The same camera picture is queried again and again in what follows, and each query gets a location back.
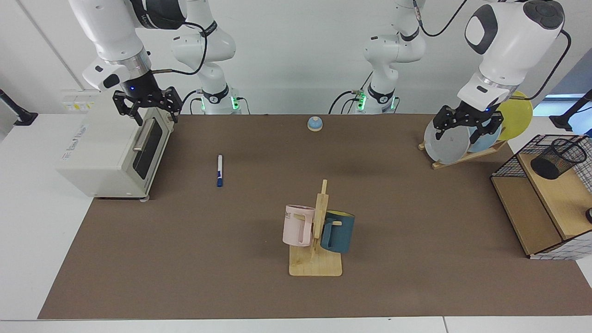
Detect black mesh pen holder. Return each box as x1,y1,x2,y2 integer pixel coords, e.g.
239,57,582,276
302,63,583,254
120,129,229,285
530,138,587,180

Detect light blue plate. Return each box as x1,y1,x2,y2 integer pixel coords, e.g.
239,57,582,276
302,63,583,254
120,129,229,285
467,123,502,153

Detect grey plate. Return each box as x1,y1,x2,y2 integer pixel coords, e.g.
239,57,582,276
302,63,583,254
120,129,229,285
424,116,472,165

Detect wooden plate rack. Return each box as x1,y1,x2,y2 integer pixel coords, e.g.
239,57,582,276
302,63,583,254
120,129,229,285
419,139,507,170

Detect yellow plate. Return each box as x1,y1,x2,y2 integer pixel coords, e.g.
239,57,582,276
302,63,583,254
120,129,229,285
497,91,533,141

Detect pale toaster oven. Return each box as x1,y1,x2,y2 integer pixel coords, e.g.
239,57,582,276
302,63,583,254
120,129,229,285
56,88,175,202

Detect teal mug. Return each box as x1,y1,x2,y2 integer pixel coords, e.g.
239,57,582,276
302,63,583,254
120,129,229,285
320,210,356,254

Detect brown table cloth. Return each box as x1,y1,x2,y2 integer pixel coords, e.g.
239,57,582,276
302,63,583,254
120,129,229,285
38,114,592,320

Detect pink mug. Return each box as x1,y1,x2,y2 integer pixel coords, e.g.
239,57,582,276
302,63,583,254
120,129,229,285
283,204,316,247

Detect wooden cup stand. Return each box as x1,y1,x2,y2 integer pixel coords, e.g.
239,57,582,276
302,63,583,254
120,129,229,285
289,179,343,277

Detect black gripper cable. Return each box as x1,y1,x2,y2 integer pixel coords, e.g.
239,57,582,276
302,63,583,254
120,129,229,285
509,29,572,101
150,18,209,76

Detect white wall socket panel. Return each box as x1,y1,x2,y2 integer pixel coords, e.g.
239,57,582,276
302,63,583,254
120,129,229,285
62,89,101,114

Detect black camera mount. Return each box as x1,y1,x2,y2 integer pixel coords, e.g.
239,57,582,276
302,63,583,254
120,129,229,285
0,89,38,126
549,89,592,135

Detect wire basket with wooden floor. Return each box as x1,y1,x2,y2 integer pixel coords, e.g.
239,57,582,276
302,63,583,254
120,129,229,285
490,134,592,260

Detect black base cables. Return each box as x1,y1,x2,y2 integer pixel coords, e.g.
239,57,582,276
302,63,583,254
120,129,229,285
328,89,366,115

